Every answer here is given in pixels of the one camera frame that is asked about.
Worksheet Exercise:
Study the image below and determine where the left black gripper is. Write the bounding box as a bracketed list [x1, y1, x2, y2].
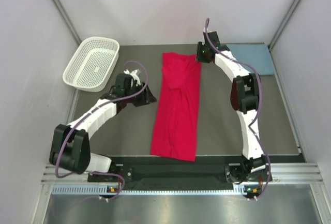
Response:
[125, 81, 157, 107]

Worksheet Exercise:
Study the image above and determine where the red t shirt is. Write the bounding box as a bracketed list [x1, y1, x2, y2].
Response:
[151, 52, 202, 161]

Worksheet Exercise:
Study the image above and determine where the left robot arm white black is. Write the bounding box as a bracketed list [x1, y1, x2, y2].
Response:
[49, 69, 157, 181]

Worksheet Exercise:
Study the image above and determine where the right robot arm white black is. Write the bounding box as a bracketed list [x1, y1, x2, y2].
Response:
[195, 29, 266, 181]

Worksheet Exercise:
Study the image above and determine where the folded blue t shirt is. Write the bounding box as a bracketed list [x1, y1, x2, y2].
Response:
[227, 43, 275, 76]

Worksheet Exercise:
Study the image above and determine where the white perforated plastic basket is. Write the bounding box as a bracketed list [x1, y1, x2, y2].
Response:
[63, 37, 120, 92]

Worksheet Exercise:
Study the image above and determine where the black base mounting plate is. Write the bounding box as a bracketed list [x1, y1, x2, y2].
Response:
[87, 156, 274, 184]

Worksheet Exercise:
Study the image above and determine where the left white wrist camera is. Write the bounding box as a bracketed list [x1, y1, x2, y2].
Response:
[124, 69, 141, 81]

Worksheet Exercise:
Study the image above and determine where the grey slotted cable duct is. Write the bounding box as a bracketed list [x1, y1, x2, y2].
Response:
[51, 184, 262, 196]

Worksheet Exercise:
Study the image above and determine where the right aluminium corner post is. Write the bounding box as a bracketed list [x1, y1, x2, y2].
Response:
[268, 0, 302, 52]

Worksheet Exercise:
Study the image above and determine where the aluminium corner post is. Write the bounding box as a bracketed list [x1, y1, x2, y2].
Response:
[268, 0, 302, 52]
[51, 0, 82, 46]

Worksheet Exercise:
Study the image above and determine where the aluminium frame rail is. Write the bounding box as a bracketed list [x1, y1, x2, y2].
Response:
[41, 163, 323, 185]

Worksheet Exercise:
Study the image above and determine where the left aluminium corner post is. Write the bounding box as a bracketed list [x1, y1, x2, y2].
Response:
[51, 0, 82, 46]

